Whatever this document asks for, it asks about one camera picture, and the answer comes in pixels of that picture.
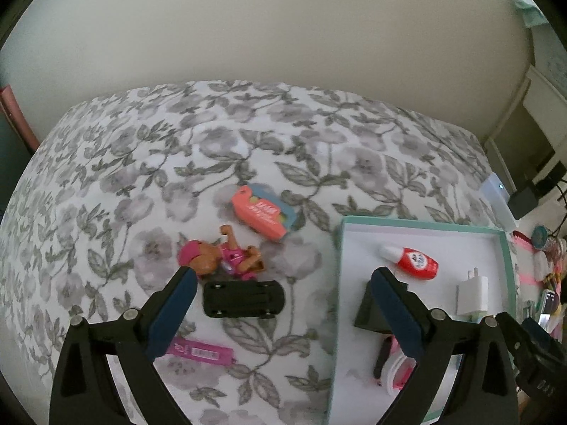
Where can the white shelf unit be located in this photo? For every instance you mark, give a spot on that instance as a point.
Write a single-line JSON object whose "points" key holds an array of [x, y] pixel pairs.
{"points": [[538, 106]]}

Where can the white plug charger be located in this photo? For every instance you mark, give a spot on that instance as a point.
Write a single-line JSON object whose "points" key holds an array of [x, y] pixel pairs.
{"points": [[471, 294]]}

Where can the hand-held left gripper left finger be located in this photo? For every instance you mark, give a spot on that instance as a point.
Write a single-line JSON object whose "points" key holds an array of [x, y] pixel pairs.
{"points": [[172, 314]]}

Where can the red glue bottle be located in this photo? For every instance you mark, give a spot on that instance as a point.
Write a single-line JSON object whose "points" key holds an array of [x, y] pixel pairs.
{"points": [[412, 263]]}

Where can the toy doll with pink hair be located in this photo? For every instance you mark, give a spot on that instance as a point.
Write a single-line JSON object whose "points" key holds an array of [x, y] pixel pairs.
{"points": [[221, 256]]}

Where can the reddish wooden frame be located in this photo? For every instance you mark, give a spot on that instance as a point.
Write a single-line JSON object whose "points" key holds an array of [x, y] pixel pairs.
{"points": [[15, 115]]}

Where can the black power adapter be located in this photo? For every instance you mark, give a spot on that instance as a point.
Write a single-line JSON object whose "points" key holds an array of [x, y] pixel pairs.
{"points": [[525, 199]]}

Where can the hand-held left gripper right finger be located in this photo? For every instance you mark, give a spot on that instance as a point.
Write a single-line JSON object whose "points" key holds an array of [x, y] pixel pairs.
{"points": [[398, 314]]}

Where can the black charger block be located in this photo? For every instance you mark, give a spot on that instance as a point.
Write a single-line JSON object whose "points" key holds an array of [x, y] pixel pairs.
{"points": [[367, 312]]}

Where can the teal box with white inside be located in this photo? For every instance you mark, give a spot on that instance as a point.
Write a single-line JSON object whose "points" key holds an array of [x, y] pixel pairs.
{"points": [[354, 363]]}

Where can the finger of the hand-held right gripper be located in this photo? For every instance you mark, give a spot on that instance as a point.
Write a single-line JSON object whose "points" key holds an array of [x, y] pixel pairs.
{"points": [[514, 336]]}

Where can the pink rectangular packet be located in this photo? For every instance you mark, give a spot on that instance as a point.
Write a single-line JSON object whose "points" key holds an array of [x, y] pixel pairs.
{"points": [[199, 350]]}

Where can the grey floral bedsheet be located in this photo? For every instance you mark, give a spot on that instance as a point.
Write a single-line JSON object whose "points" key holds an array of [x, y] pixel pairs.
{"points": [[177, 164]]}

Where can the teal round tin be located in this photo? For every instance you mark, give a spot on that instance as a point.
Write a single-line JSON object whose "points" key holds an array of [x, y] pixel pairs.
{"points": [[541, 235]]}

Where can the pale green box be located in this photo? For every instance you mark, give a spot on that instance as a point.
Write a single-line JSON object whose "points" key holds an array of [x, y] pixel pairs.
{"points": [[530, 13]]}

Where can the coral and blue small box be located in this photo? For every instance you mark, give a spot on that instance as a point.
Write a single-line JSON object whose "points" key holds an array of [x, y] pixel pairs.
{"points": [[263, 212]]}

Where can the white box with indicator light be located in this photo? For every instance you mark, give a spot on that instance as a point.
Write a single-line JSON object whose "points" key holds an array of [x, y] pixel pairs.
{"points": [[498, 195]]}

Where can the black toy car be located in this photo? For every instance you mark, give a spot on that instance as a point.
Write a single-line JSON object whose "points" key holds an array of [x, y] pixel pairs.
{"points": [[243, 299]]}

